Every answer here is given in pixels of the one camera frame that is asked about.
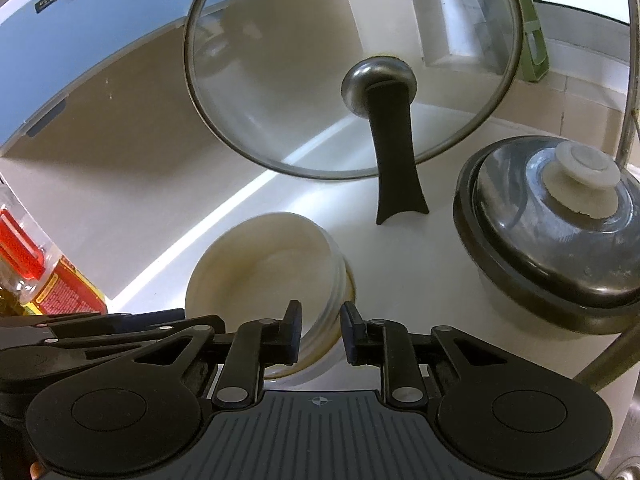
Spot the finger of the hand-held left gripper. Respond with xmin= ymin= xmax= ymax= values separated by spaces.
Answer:
xmin=0 ymin=331 xmax=176 ymax=368
xmin=0 ymin=310 xmax=223 ymax=343

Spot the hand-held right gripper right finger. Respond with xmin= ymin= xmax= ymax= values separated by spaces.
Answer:
xmin=341 ymin=301 xmax=506 ymax=406

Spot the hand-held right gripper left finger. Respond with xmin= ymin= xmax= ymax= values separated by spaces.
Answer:
xmin=132 ymin=300 xmax=303 ymax=408

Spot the cream ribbed bowl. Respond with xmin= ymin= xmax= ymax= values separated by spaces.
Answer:
xmin=185 ymin=212 xmax=357 ymax=380

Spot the steel pot lid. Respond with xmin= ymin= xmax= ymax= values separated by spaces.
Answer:
xmin=453 ymin=135 xmax=640 ymax=308

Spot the steel pot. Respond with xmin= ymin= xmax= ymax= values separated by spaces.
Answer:
xmin=477 ymin=260 xmax=640 ymax=342

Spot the steel sink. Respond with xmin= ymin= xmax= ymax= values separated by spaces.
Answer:
xmin=607 ymin=390 xmax=640 ymax=480

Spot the blue kitchen appliance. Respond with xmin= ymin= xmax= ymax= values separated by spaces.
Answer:
xmin=0 ymin=0 xmax=281 ymax=153

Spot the green cutting board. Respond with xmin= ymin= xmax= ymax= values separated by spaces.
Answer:
xmin=515 ymin=0 xmax=549 ymax=82

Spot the red handled soy sauce bottle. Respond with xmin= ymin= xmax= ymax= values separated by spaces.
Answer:
xmin=0 ymin=175 xmax=108 ymax=317

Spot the glass lid with black handle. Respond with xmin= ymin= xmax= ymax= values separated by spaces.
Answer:
xmin=183 ymin=0 xmax=524 ymax=226

